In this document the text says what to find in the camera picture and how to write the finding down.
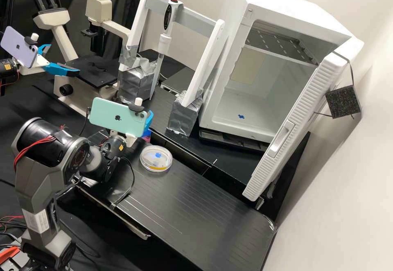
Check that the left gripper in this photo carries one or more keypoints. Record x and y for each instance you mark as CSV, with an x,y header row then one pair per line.
x,y
32,66

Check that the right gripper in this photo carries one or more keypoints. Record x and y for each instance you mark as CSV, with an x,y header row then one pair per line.
x,y
131,140

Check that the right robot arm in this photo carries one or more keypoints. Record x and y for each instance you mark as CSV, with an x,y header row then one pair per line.
x,y
33,172

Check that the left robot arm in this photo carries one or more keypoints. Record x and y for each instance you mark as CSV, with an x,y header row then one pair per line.
x,y
6,68

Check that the cream microscope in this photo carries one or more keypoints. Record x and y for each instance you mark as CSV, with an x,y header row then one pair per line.
x,y
63,42

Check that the petri dish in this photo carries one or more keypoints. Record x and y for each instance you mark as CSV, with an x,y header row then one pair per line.
x,y
156,159

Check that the white pipette stand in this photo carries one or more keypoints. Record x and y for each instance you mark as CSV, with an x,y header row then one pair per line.
x,y
202,65

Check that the pipette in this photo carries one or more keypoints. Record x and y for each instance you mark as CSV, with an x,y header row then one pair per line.
x,y
168,16

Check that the incubator door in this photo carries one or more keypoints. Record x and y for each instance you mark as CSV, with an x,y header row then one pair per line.
x,y
294,123

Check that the white incubator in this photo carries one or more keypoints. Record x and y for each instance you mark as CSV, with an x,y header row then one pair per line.
x,y
276,22

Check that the right wrist camera phone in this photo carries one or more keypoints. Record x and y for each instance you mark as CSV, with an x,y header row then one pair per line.
x,y
115,114

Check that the wrist camera phone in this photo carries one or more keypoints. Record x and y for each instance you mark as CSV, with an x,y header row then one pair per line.
x,y
115,114
17,45

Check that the left wrist camera phone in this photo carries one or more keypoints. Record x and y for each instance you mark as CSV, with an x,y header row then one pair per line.
x,y
17,45

